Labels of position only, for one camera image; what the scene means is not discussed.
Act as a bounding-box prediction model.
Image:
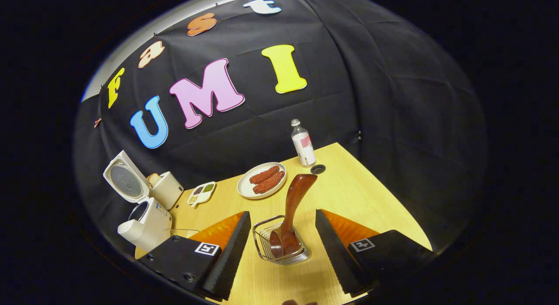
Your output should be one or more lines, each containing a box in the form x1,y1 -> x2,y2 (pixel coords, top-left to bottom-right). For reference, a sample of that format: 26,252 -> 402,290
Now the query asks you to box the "white divided condiment dish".
187,181 -> 216,206

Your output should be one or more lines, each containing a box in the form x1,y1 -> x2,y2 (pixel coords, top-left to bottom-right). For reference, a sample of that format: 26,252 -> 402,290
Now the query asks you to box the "white toaster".
148,171 -> 184,210

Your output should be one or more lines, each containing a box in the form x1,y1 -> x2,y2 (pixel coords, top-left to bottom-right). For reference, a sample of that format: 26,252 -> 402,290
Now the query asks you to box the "white round plate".
237,162 -> 287,199

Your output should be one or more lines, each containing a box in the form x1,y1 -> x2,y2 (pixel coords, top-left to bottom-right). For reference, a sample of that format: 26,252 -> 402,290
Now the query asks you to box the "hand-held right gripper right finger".
315,209 -> 433,297

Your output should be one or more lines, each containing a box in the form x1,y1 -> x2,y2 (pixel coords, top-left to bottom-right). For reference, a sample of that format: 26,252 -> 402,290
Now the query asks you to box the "brown wooden spoon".
269,173 -> 318,258

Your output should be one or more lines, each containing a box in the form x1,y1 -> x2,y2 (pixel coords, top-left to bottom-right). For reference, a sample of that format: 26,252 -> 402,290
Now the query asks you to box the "black backdrop cloth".
74,0 -> 487,253

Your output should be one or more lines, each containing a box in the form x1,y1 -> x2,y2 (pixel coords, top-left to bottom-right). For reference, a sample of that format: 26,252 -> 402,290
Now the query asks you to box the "clear plastic bottle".
291,119 -> 316,167

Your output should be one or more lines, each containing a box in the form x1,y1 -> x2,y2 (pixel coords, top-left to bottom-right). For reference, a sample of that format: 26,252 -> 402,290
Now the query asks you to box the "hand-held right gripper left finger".
138,211 -> 252,302

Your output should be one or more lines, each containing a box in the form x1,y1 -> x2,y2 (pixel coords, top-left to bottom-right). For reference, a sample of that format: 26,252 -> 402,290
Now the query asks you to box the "white rice cooker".
103,150 -> 173,253

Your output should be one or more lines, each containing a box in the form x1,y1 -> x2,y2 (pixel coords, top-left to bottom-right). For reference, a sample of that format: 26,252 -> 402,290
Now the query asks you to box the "red meat piece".
253,171 -> 285,194
249,166 -> 280,184

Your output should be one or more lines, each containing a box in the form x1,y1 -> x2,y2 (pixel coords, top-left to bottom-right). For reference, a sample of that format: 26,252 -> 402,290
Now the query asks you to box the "wire chopstick holder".
252,215 -> 311,265

